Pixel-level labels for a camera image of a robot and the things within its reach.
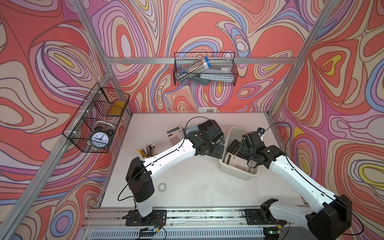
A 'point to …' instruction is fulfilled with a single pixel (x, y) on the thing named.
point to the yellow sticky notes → (116, 109)
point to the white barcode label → (207, 109)
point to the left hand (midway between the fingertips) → (216, 150)
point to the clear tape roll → (162, 187)
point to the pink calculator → (239, 162)
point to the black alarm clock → (100, 138)
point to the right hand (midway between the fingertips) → (251, 150)
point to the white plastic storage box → (231, 134)
